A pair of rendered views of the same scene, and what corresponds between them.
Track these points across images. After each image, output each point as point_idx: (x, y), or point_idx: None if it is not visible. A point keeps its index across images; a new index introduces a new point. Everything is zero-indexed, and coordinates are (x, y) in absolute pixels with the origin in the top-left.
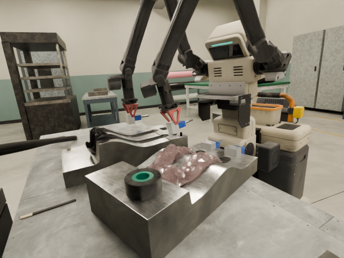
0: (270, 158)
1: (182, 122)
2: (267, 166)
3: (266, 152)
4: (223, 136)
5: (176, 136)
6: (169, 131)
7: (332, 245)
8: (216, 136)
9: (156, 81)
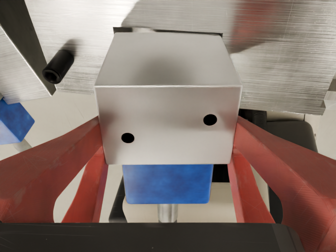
0: (115, 198)
1: (124, 181)
2: (122, 179)
3: (117, 209)
4: (199, 222)
5: (74, 25)
6: (188, 41)
7: None
8: (226, 215)
9: None
